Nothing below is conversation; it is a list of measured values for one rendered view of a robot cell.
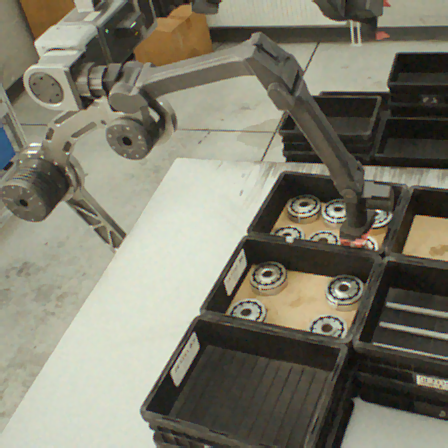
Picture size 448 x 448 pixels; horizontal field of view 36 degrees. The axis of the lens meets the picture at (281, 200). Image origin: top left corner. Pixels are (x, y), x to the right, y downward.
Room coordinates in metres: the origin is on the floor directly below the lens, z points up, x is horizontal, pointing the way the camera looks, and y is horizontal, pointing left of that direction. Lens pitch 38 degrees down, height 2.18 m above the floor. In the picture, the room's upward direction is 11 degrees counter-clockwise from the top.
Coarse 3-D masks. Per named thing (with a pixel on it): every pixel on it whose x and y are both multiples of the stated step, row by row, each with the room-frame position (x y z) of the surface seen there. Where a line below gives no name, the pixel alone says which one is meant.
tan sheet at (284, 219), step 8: (280, 216) 1.63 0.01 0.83; (288, 216) 1.62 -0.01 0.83; (320, 216) 1.59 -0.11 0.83; (280, 224) 1.59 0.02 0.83; (288, 224) 1.58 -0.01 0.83; (296, 224) 1.57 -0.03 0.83; (304, 224) 1.57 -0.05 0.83; (312, 224) 1.56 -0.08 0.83; (320, 224) 1.55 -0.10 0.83; (304, 232) 1.53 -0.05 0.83; (312, 232) 1.52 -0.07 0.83; (336, 232) 1.50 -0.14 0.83; (384, 232) 1.46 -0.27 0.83; (376, 240) 1.44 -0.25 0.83
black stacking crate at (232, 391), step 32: (224, 352) 1.14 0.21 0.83; (256, 352) 1.11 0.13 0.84; (288, 352) 1.07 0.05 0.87; (320, 352) 1.03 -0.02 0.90; (192, 384) 1.06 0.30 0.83; (224, 384) 1.04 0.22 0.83; (256, 384) 1.03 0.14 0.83; (288, 384) 1.01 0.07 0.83; (320, 384) 0.99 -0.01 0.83; (192, 416) 0.97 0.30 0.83; (224, 416) 0.95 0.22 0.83; (256, 416) 0.94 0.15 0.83; (288, 416) 0.92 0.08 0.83
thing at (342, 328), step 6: (318, 318) 1.16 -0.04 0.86; (324, 318) 1.16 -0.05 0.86; (330, 318) 1.16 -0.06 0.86; (336, 318) 1.16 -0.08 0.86; (312, 324) 1.15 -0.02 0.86; (318, 324) 1.14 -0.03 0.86; (336, 324) 1.13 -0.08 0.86; (342, 324) 1.13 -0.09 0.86; (312, 330) 1.13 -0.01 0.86; (342, 330) 1.11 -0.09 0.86; (342, 336) 1.09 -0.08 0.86
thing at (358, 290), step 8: (336, 280) 1.28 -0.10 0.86; (344, 280) 1.28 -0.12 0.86; (352, 280) 1.27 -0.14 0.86; (328, 288) 1.26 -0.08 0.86; (360, 288) 1.24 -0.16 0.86; (328, 296) 1.23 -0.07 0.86; (336, 296) 1.23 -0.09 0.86; (344, 296) 1.22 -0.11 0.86; (352, 296) 1.22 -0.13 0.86; (360, 296) 1.21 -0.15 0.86; (344, 304) 1.20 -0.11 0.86
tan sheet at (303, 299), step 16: (288, 272) 1.38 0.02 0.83; (240, 288) 1.35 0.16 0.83; (288, 288) 1.32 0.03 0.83; (304, 288) 1.31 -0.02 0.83; (320, 288) 1.30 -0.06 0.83; (272, 304) 1.27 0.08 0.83; (288, 304) 1.26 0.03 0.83; (304, 304) 1.25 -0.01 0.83; (320, 304) 1.24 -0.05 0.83; (272, 320) 1.21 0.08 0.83; (288, 320) 1.20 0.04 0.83; (304, 320) 1.19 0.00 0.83; (352, 320) 1.16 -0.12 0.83
